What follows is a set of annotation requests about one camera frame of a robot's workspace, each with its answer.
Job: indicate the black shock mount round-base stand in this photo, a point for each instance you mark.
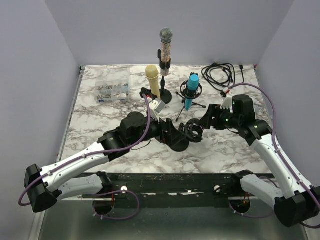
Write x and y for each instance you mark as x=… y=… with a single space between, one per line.
x=192 y=130

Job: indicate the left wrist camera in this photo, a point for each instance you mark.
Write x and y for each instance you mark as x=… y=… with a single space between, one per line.
x=156 y=106

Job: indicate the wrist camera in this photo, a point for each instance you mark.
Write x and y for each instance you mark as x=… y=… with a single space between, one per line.
x=227 y=99
x=156 y=106

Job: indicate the yellow microphone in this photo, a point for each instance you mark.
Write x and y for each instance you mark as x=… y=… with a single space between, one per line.
x=152 y=75

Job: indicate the black stand with clip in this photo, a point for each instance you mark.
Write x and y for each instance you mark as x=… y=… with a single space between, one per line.
x=146 y=92

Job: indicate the glitter microphone silver head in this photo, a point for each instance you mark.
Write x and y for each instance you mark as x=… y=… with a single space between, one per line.
x=166 y=36

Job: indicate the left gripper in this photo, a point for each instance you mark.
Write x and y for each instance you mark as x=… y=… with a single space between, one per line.
x=169 y=135

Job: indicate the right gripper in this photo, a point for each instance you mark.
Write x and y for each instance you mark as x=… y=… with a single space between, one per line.
x=206 y=121

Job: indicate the black tripod shock mount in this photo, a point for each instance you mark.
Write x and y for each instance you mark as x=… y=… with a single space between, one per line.
x=181 y=94

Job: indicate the black tall mic stand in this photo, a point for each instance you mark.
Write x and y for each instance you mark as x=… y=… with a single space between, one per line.
x=165 y=94

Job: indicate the blue microphone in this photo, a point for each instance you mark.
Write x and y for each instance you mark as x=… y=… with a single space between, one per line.
x=191 y=90

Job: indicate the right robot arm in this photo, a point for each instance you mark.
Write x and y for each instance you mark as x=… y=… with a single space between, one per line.
x=296 y=199

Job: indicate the clear plastic parts box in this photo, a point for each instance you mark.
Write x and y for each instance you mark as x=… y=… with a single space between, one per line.
x=112 y=87

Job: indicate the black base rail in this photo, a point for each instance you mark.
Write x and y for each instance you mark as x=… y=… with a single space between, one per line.
x=170 y=190

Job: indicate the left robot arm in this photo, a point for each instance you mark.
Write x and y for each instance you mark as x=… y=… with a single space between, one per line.
x=46 y=185

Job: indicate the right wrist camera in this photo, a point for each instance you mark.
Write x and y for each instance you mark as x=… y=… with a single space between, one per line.
x=227 y=99

